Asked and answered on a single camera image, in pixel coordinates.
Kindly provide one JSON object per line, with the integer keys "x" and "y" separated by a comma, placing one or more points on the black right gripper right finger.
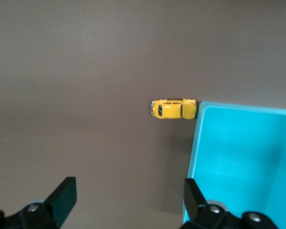
{"x": 195, "y": 202}

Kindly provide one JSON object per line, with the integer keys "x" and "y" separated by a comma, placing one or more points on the yellow toy beetle car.
{"x": 172, "y": 109}

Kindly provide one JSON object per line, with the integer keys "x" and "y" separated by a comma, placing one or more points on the turquoise plastic bin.
{"x": 240, "y": 155}

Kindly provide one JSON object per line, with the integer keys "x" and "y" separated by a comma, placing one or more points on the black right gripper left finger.
{"x": 62, "y": 200}

